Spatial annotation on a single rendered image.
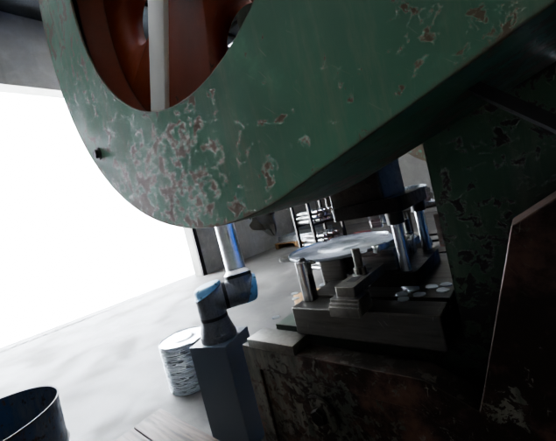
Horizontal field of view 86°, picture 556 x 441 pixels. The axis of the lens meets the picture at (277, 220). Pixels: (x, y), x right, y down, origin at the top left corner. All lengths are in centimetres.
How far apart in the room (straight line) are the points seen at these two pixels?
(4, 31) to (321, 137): 573
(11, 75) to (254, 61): 534
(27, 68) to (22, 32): 51
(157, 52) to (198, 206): 23
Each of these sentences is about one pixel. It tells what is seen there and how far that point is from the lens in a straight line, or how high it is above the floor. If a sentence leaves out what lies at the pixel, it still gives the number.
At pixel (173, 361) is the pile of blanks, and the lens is 198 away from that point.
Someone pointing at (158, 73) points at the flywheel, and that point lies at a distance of 50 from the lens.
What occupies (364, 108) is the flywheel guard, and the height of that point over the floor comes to 98.
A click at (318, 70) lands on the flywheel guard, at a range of 28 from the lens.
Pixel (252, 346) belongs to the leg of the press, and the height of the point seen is 63.
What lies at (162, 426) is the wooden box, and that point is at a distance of 118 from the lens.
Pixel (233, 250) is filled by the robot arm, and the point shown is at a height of 79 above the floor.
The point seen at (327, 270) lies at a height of 73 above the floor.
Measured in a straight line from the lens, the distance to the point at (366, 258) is 72.
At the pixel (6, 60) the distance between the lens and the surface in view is 569.
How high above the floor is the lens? 93
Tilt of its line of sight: 3 degrees down
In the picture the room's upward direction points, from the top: 14 degrees counter-clockwise
